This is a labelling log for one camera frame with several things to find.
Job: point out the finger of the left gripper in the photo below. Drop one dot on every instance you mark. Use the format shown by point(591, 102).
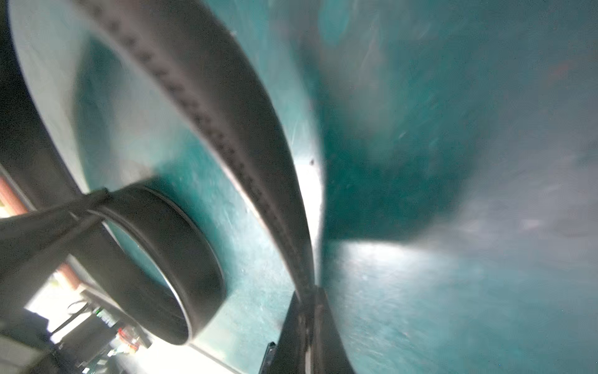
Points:
point(21, 280)
point(26, 235)

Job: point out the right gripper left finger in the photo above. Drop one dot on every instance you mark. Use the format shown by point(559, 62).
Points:
point(288, 354)

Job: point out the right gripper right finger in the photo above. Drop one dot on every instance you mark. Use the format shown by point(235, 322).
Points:
point(328, 353)

